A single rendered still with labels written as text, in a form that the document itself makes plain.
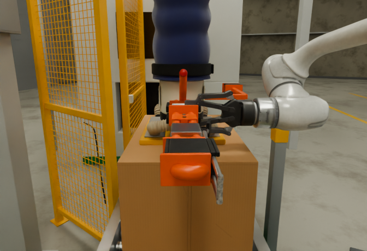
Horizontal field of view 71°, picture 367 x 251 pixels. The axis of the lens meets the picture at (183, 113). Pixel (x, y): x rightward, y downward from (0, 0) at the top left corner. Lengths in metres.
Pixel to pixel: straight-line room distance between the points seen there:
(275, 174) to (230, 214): 0.67
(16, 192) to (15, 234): 0.28
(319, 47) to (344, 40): 0.07
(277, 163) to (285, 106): 0.71
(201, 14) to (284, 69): 0.32
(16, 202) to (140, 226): 1.11
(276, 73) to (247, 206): 0.41
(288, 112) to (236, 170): 0.22
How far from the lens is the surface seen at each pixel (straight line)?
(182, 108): 0.71
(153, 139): 0.87
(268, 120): 0.75
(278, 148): 1.41
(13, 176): 1.77
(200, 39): 0.92
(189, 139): 0.44
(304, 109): 0.78
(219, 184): 0.33
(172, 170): 0.38
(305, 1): 3.89
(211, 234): 0.86
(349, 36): 0.78
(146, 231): 0.86
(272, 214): 1.57
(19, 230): 1.93
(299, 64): 0.86
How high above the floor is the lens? 1.37
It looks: 13 degrees down
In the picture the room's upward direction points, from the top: straight up
